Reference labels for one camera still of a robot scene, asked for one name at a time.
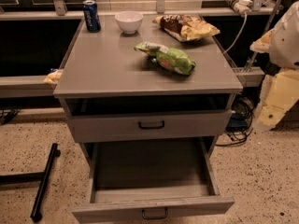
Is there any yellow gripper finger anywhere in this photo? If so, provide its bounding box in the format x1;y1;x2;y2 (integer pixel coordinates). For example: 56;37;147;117
249;30;273;53
254;69;299;131

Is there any green rice chip bag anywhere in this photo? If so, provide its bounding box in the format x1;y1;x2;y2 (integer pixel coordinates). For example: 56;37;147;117
134;41;196;76

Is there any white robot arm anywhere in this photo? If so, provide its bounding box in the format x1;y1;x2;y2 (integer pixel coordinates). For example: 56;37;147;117
250;1;299;131

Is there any yellow brown chip bag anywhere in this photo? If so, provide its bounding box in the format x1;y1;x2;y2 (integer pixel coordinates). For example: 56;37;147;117
152;15;221;42

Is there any grey drawer cabinet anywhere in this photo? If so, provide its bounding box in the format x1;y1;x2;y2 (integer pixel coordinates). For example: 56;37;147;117
52;14;244;224

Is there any open lower drawer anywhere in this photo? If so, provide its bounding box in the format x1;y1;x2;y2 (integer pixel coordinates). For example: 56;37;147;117
72;138;235;224

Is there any white power strip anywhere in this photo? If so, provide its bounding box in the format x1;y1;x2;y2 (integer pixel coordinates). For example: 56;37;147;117
224;0;252;16

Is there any white bowl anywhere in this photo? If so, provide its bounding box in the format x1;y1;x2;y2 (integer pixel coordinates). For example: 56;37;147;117
115;11;143;34

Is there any blue pepsi can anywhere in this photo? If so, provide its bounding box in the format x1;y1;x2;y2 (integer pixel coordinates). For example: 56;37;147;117
83;0;101;32

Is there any white power cable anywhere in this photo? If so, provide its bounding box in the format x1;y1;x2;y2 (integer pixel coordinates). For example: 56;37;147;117
221;12;249;56

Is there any metal rail frame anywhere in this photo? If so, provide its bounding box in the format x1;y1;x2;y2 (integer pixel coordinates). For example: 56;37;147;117
0;0;291;21

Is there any black cable bundle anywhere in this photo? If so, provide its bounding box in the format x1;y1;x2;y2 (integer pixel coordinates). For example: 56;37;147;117
215;94;256;147

